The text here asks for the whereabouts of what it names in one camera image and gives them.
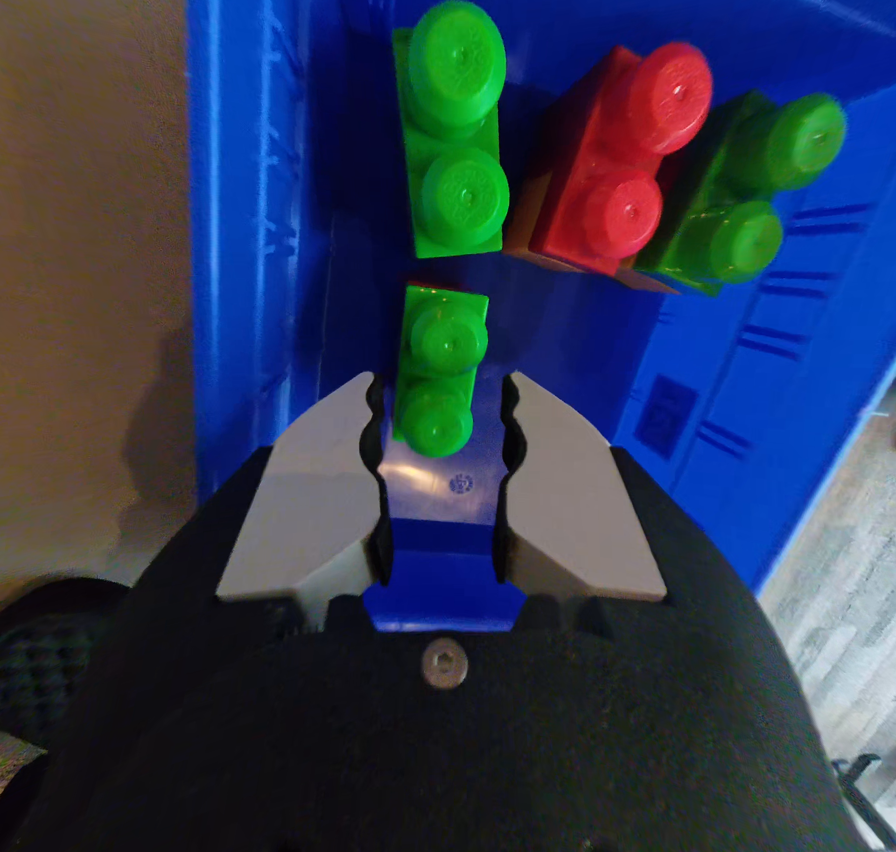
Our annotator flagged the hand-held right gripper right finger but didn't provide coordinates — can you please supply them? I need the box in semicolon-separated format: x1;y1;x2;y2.
493;371;667;601

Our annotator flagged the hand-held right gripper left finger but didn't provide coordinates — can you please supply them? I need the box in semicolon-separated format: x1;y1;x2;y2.
216;371;394;604

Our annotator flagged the green mega block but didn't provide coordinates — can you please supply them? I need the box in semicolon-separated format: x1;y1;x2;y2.
392;285;491;458
633;92;848;300
392;0;511;259

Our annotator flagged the blue plastic bin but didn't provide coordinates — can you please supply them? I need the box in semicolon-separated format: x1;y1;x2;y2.
185;0;896;632

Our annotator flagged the red two-stud mega block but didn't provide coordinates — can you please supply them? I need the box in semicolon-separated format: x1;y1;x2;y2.
528;43;715;279

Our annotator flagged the black honeycomb pad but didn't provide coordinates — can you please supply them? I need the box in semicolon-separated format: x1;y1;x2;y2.
0;577;134;751

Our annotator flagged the black office chair base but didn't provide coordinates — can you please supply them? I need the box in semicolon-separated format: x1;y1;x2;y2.
832;754;896;828

